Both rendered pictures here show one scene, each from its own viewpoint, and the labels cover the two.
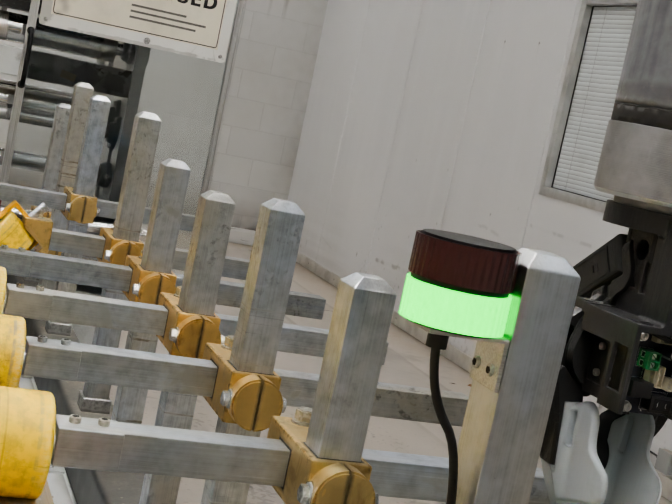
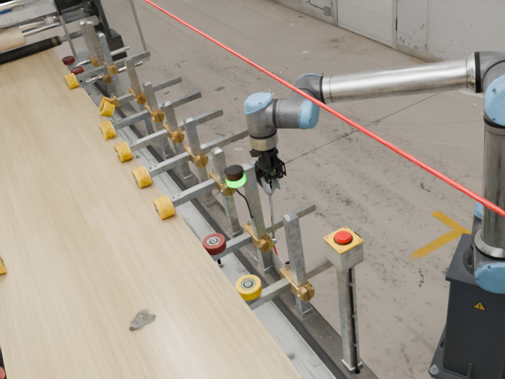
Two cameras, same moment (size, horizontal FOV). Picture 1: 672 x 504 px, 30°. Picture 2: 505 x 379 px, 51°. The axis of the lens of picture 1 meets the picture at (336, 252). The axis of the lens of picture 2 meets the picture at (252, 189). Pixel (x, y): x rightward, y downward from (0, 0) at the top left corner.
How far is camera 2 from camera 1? 1.12 m
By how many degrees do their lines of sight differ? 30
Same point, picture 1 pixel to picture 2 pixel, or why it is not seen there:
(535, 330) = (249, 177)
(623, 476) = (275, 183)
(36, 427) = (168, 204)
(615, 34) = not seen: outside the picture
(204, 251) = (170, 117)
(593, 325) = (259, 168)
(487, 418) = (248, 192)
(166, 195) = (148, 92)
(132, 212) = (137, 86)
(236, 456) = (206, 188)
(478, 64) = not seen: outside the picture
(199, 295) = (173, 127)
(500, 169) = not seen: outside the picture
